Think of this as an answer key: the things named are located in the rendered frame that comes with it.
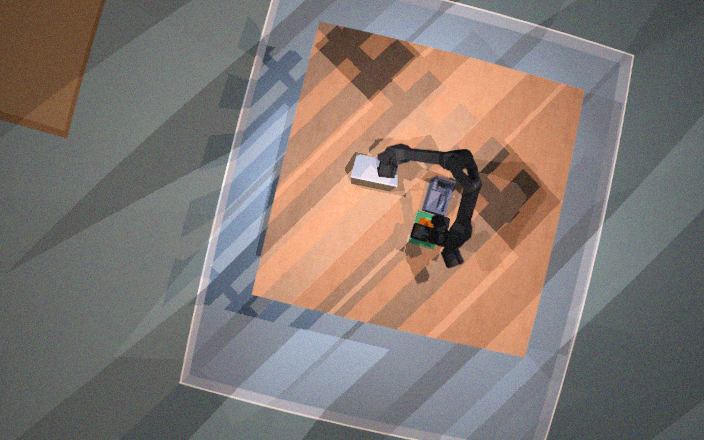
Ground orange l-shaped part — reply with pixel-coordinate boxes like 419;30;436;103
418;217;433;231

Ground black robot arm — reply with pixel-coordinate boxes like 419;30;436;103
377;144;483;268

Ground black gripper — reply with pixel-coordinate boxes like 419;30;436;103
410;223;437;245

